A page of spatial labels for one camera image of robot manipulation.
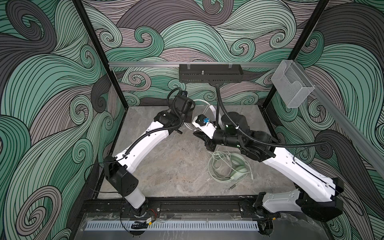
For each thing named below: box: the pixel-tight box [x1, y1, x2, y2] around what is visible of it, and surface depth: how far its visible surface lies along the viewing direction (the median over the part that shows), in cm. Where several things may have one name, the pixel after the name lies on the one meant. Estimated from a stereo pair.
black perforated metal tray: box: [179, 67, 244, 83], surface depth 97 cm
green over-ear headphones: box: [230, 152, 249, 182], surface depth 79 cm
